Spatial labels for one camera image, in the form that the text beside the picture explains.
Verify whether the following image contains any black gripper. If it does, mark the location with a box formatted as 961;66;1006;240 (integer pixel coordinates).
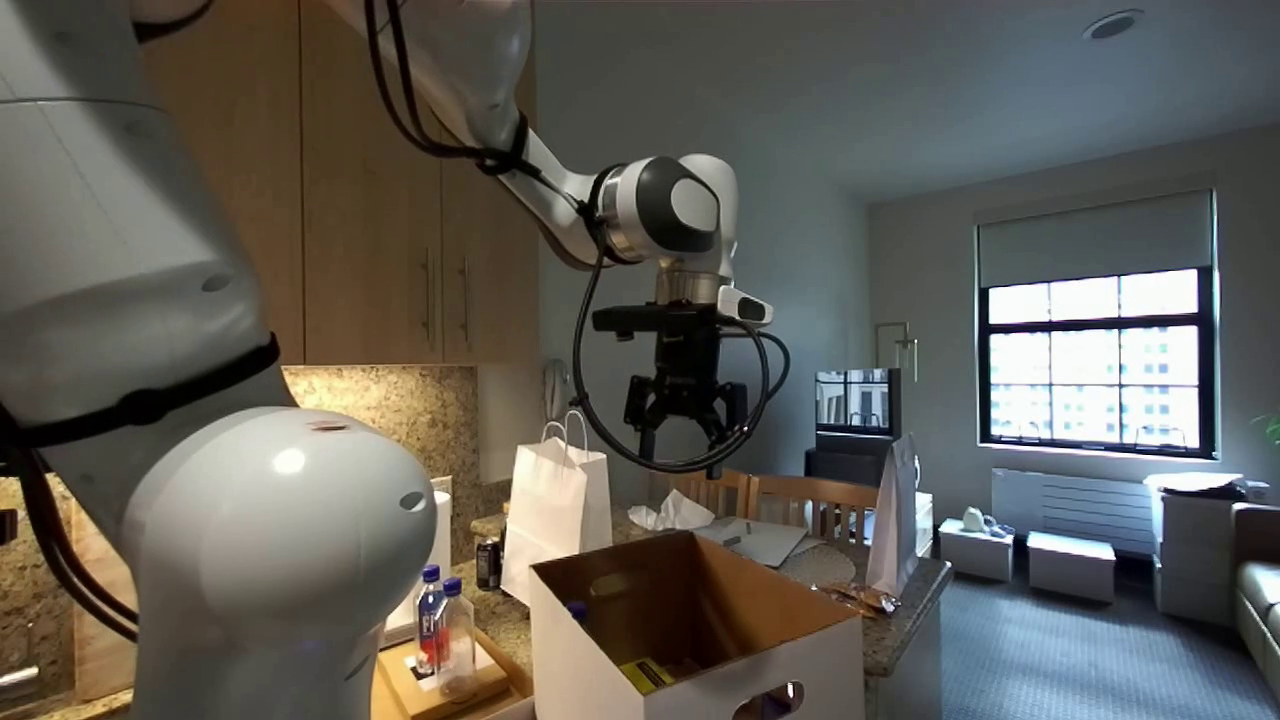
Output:
625;328;754;464

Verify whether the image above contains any white cardboard box brown inside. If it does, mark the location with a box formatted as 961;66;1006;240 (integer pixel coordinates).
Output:
528;529;874;720

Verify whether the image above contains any white floor box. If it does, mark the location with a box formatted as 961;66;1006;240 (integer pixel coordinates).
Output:
935;506;1019;585
1026;529;1119;608

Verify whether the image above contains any wooden chair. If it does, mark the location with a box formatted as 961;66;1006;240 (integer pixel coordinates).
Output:
652;464;754;529
744;470;884;553

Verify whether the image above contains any white crumpled tissue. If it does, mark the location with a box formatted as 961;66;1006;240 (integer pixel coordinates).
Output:
625;488;721;536

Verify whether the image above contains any grey closed laptop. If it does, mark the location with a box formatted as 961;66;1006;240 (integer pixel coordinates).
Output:
696;514;813;570

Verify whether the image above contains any small lit monitor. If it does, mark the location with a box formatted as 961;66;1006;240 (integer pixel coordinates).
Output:
813;363;906;444

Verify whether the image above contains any black monitor stand cabinet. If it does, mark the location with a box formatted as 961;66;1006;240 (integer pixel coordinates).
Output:
801;437;899;490

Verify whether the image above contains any tall white pointed bag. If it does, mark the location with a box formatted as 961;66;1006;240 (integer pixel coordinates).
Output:
868;437;927;599

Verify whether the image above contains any clear water bottle blue cap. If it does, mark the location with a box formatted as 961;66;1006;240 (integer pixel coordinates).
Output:
440;576;479;687

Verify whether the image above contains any clear bottle red blue label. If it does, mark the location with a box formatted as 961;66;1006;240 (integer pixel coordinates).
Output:
414;565;453;679

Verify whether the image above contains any wooden cutting board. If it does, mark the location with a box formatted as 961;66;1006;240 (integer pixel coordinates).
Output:
374;635;532;720

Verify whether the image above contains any black framed window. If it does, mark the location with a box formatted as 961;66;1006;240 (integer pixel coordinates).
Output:
975;263;1220;458

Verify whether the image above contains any short white roller blind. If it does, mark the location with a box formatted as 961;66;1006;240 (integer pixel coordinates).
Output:
972;186;1220;293

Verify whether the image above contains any round ceiling light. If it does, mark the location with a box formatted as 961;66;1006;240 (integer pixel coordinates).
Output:
1081;4;1147;43

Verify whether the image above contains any beige sofa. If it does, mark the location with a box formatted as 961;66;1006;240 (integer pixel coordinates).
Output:
1232;500;1280;664

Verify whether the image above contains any white paper bag with handles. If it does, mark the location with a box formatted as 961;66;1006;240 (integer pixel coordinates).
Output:
497;408;617;610

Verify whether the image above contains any white wall radiator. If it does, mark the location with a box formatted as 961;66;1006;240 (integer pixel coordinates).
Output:
990;464;1165;559

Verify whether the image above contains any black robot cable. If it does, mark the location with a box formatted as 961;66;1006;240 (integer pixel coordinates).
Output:
0;0;796;649

